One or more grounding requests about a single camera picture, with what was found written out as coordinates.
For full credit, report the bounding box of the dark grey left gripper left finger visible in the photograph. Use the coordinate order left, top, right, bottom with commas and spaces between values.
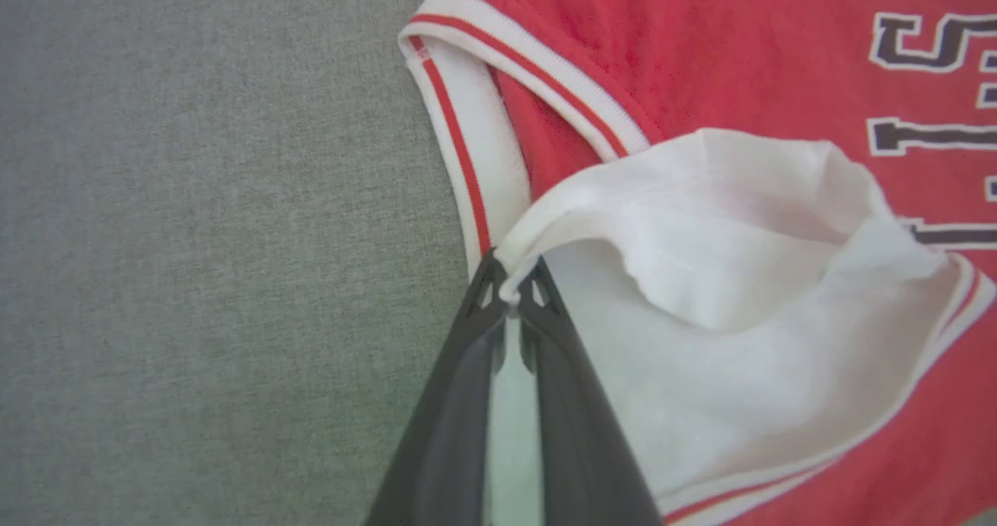
365, 249, 508, 526

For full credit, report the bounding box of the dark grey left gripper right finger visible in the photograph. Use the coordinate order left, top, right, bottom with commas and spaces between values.
517, 256, 664, 526

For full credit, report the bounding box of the red and white jersey shirt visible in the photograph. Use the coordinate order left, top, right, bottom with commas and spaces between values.
397, 0, 997, 526

